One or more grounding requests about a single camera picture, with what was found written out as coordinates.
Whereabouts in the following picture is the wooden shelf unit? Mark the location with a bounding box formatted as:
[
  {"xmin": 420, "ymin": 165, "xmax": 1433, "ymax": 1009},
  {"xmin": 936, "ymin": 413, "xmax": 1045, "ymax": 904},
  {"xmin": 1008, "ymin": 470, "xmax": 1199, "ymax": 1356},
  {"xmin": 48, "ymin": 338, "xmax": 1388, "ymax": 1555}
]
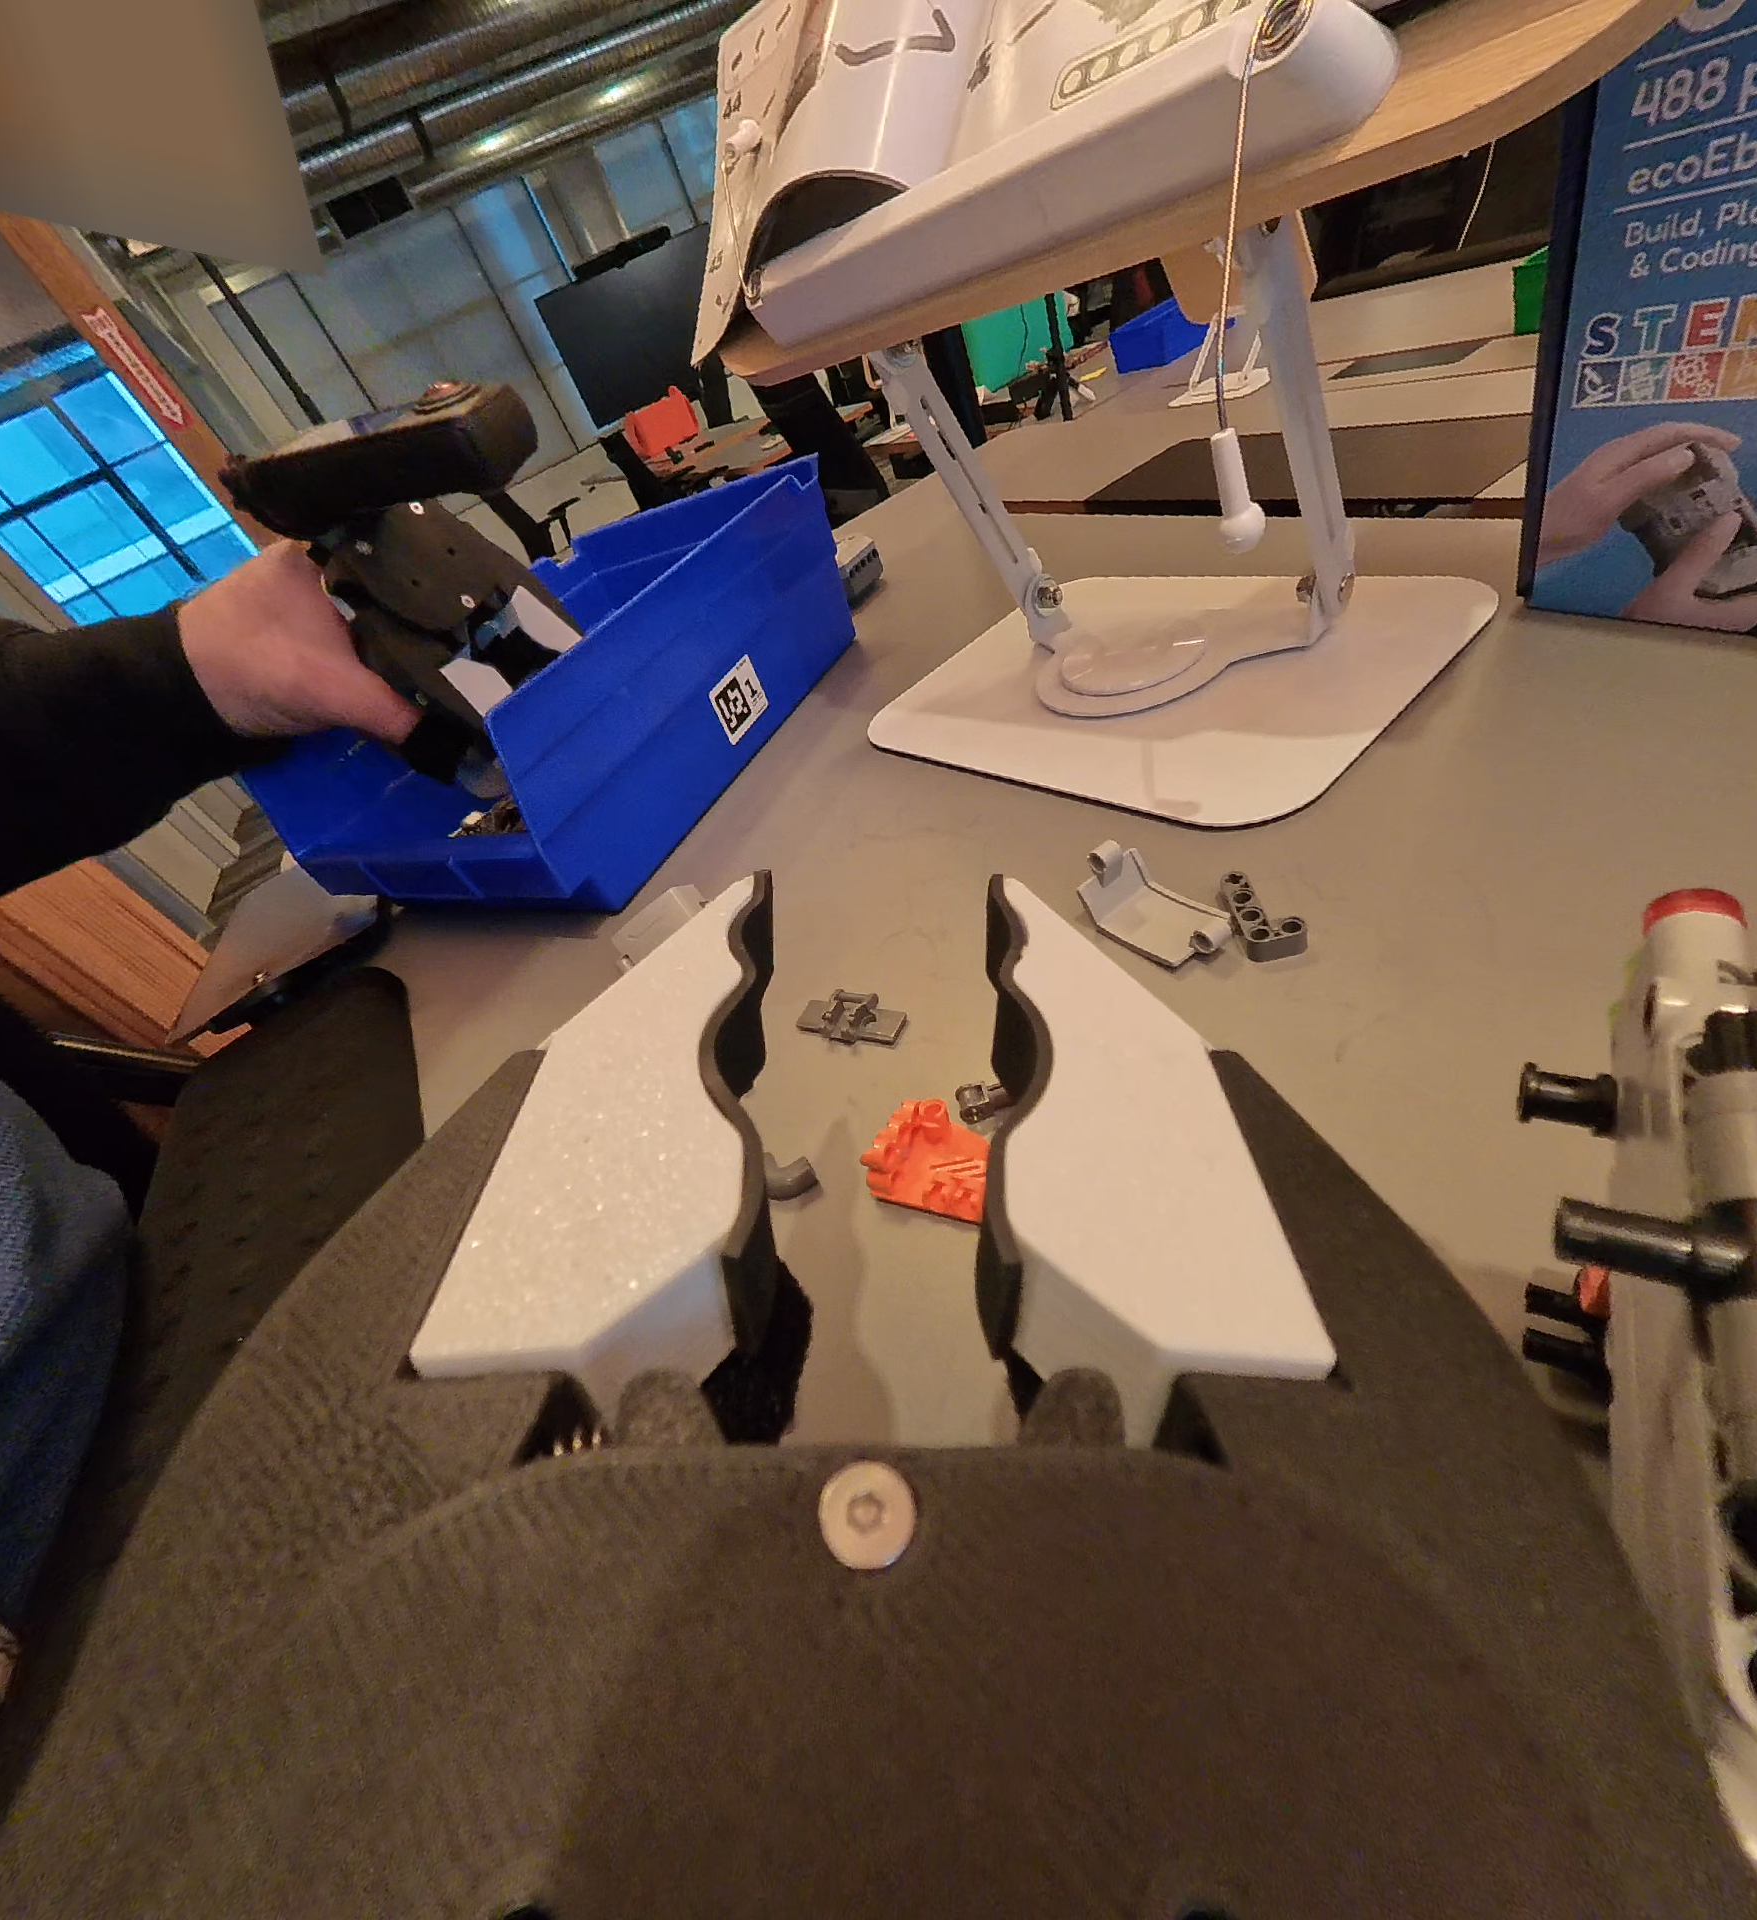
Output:
[{"xmin": 0, "ymin": 856, "xmax": 279, "ymax": 1037}]

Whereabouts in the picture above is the blue plastic bin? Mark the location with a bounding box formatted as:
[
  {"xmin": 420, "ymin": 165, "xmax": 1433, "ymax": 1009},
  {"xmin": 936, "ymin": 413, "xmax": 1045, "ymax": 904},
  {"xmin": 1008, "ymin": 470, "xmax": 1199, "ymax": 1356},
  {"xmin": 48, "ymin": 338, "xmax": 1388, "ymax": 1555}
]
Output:
[{"xmin": 238, "ymin": 456, "xmax": 858, "ymax": 914}]

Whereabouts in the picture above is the orange panel piece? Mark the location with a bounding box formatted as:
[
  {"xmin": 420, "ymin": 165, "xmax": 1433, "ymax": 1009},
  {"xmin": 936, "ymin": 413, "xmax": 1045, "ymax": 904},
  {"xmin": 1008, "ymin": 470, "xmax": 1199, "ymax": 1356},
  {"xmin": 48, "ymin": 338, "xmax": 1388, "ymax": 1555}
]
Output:
[{"xmin": 862, "ymin": 1098, "xmax": 994, "ymax": 1215}]

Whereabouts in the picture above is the window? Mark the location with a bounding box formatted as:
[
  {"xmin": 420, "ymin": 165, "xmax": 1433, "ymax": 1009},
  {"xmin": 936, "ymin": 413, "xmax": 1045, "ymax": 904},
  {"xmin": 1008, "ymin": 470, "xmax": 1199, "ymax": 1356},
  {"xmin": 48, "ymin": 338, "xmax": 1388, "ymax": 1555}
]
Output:
[{"xmin": 0, "ymin": 361, "xmax": 250, "ymax": 632}]

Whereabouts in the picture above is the blue robot kit box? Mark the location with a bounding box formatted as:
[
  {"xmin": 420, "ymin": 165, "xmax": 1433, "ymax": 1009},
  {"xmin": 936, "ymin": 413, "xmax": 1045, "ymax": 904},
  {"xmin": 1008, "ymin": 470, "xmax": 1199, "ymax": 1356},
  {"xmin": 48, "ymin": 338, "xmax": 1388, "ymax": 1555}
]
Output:
[{"xmin": 1517, "ymin": 0, "xmax": 1757, "ymax": 646}]

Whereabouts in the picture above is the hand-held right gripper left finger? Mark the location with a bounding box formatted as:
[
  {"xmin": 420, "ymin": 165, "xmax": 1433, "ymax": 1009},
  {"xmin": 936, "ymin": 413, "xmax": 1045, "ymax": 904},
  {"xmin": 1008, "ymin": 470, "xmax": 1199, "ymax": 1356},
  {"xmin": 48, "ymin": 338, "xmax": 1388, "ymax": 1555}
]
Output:
[{"xmin": 409, "ymin": 871, "xmax": 817, "ymax": 1444}]

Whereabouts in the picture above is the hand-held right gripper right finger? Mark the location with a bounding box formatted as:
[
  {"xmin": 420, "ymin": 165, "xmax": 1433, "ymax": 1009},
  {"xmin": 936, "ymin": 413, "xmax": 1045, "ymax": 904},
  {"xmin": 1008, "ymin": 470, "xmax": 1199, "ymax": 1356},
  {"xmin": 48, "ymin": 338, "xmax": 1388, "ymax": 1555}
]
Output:
[{"xmin": 969, "ymin": 871, "xmax": 1336, "ymax": 1444}]

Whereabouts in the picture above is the white stand base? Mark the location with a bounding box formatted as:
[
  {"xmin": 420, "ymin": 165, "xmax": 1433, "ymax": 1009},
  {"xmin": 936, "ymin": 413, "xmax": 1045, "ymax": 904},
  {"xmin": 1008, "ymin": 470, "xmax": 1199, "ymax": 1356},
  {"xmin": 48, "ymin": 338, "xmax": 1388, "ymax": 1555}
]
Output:
[{"xmin": 722, "ymin": 0, "xmax": 1689, "ymax": 828}]

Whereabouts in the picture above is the grey white toy robot model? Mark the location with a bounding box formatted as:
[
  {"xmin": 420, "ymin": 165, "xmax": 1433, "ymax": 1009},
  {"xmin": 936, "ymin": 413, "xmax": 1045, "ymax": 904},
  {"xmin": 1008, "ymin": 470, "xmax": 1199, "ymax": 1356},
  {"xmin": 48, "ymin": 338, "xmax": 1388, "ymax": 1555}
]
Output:
[{"xmin": 1517, "ymin": 886, "xmax": 1757, "ymax": 1920}]

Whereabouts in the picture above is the light grey curved panel piece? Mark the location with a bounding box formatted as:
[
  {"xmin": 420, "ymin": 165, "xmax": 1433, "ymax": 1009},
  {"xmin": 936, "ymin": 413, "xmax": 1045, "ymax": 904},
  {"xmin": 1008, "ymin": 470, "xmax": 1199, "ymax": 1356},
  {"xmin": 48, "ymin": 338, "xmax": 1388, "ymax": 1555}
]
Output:
[{"xmin": 1078, "ymin": 846, "xmax": 1232, "ymax": 969}]

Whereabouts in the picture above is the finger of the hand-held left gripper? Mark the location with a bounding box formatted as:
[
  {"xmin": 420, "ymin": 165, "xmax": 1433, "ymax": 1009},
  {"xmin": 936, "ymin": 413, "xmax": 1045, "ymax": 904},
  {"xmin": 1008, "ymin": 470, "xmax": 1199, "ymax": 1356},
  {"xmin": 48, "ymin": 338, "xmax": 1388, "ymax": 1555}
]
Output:
[{"xmin": 484, "ymin": 588, "xmax": 589, "ymax": 725}]

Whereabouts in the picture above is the person's left forearm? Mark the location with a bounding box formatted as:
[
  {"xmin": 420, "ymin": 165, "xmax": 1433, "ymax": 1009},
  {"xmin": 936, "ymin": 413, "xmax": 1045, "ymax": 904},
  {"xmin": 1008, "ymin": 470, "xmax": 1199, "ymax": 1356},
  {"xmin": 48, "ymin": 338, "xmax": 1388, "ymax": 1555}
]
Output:
[{"xmin": 0, "ymin": 601, "xmax": 235, "ymax": 933}]

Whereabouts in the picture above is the dark grey beam piece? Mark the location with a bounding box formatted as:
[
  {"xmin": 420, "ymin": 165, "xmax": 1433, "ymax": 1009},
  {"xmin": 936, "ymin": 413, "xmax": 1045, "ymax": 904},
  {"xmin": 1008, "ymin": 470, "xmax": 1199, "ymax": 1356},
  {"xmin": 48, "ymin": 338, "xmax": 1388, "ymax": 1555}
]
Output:
[{"xmin": 1218, "ymin": 871, "xmax": 1307, "ymax": 965}]

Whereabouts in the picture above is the person's left hand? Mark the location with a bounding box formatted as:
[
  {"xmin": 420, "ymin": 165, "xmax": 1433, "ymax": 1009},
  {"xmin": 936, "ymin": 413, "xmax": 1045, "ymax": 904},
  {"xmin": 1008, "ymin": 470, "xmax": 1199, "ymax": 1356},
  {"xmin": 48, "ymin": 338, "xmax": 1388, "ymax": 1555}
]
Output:
[{"xmin": 177, "ymin": 541, "xmax": 430, "ymax": 745}]

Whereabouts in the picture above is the light grey ribbed panel piece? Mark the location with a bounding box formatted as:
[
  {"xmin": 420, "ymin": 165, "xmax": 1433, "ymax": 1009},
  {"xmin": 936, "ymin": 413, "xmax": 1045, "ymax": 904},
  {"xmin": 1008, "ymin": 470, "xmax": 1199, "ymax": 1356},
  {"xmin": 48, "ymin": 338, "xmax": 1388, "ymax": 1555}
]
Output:
[{"xmin": 601, "ymin": 881, "xmax": 703, "ymax": 969}]

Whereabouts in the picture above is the white plastic device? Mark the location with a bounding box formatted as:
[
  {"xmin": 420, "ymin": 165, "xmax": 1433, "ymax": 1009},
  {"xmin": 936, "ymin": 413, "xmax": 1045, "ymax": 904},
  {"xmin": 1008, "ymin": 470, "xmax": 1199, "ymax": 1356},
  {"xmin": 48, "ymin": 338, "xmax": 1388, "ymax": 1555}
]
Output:
[{"xmin": 692, "ymin": 0, "xmax": 1398, "ymax": 361}]

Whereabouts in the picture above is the black monitor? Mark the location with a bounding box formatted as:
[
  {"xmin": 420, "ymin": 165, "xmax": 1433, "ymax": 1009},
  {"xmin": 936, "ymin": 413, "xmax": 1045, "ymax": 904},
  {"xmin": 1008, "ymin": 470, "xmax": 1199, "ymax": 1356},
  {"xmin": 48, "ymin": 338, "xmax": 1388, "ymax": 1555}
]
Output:
[{"xmin": 540, "ymin": 223, "xmax": 731, "ymax": 421}]

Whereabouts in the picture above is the black perforated pad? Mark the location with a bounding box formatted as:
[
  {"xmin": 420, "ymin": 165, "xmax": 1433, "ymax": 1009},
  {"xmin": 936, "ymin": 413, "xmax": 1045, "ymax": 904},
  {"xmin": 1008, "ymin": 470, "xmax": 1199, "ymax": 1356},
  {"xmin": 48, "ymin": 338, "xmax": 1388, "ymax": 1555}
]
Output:
[{"xmin": 144, "ymin": 969, "xmax": 430, "ymax": 1444}]

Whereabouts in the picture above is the small blue bin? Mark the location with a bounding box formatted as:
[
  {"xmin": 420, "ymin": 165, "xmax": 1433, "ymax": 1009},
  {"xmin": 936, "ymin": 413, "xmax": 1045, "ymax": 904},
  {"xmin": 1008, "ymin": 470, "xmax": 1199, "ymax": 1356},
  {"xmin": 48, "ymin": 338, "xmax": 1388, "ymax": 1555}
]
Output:
[{"xmin": 1109, "ymin": 293, "xmax": 1214, "ymax": 377}]

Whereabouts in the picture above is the green bin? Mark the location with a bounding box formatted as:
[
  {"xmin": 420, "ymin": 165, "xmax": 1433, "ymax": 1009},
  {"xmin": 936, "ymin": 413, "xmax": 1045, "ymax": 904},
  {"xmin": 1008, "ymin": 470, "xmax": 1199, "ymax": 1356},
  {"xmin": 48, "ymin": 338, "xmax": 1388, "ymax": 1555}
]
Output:
[{"xmin": 963, "ymin": 293, "xmax": 1074, "ymax": 392}]

